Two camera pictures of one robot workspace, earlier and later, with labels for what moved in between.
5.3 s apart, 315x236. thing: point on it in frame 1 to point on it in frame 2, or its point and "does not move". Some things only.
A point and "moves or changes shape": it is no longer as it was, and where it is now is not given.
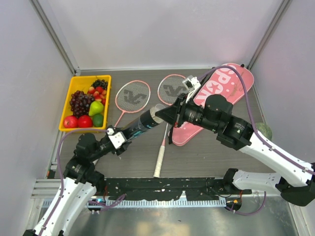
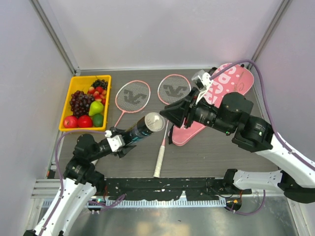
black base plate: [170, 189] does not move
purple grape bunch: [79, 103] does not move
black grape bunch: [102, 83] does not move
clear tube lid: [157, 107] to [154, 122]
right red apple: [85, 121] does not move
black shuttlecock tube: [139, 124] moves or changes shape
